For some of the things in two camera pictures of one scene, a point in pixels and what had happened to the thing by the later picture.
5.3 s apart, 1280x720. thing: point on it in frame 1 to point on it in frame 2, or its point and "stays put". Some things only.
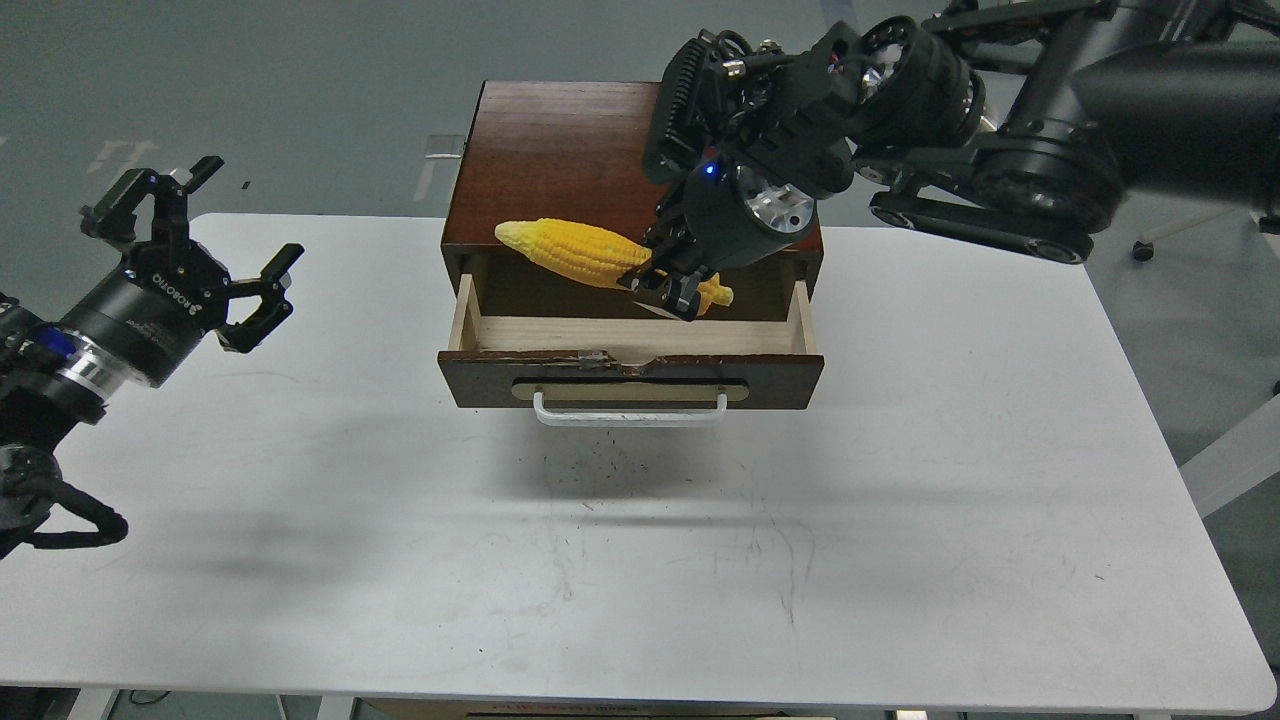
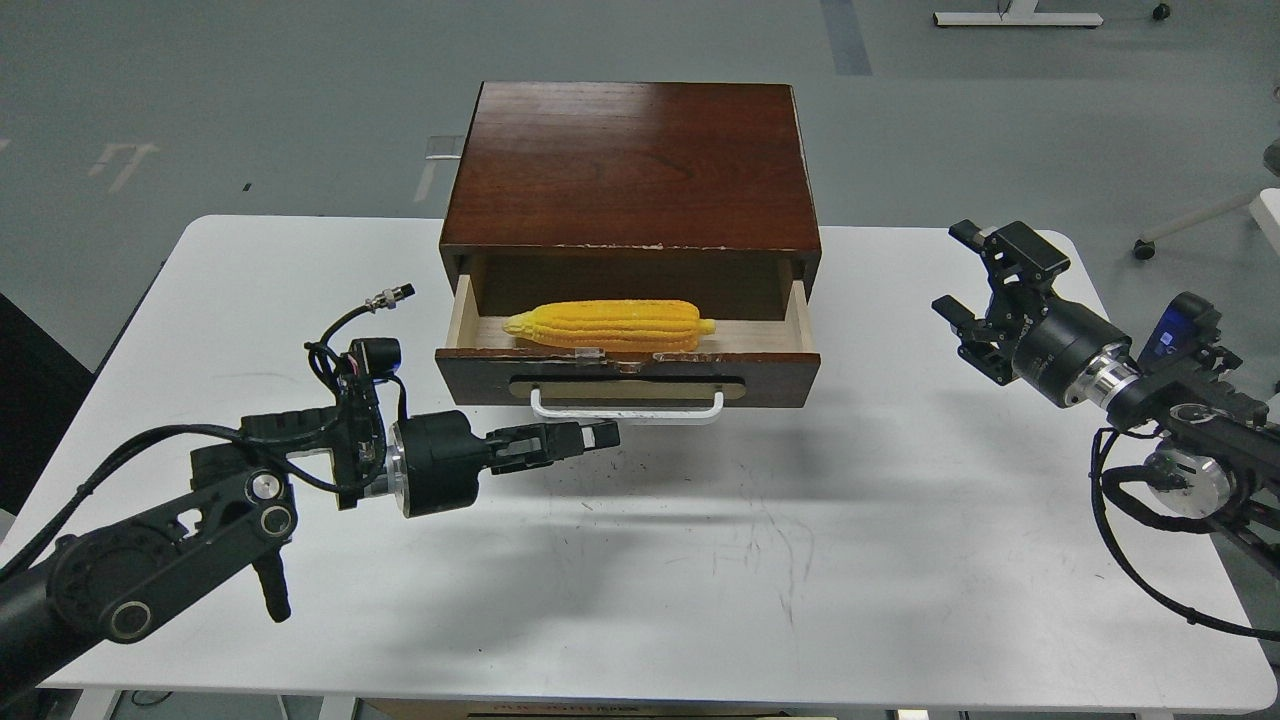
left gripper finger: x=270 y=312 to x=521 y=459
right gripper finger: x=677 y=296 to x=984 y=349
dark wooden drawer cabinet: x=574 y=153 stays put
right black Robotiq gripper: x=153 y=312 to x=1074 y=357
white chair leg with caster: x=1143 y=249 stays put
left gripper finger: x=114 y=214 to x=553 y=437
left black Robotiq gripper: x=731 y=213 to x=434 y=462
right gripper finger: x=673 y=243 to x=1013 y=247
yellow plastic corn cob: x=591 y=255 to x=613 y=325
